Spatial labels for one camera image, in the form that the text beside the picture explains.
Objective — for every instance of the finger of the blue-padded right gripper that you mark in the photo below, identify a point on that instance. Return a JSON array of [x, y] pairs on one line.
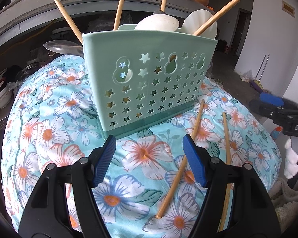
[[271, 99]]

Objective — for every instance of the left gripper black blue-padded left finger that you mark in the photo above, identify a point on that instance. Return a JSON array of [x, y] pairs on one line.
[[46, 213]]

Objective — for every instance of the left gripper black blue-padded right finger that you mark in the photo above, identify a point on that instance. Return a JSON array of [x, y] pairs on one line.
[[252, 212]]

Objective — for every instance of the metal spoon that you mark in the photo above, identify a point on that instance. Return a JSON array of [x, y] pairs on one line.
[[64, 47]]

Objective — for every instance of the concrete kitchen counter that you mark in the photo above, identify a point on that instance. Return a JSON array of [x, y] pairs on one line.
[[23, 16]]

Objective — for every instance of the white gloved hand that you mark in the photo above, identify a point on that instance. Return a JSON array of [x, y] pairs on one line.
[[291, 157]]

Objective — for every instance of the floral blue cloth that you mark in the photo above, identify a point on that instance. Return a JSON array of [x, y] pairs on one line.
[[52, 120]]

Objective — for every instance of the white shell-shaped spoon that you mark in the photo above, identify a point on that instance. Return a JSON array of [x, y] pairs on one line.
[[195, 20]]

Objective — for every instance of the stack of white bowls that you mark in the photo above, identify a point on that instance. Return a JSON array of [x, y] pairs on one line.
[[5, 92]]

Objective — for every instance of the mint green utensil basket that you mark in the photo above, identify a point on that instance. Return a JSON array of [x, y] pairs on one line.
[[140, 78]]

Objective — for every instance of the stainless steel bowls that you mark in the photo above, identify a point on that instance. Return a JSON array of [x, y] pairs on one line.
[[27, 71]]

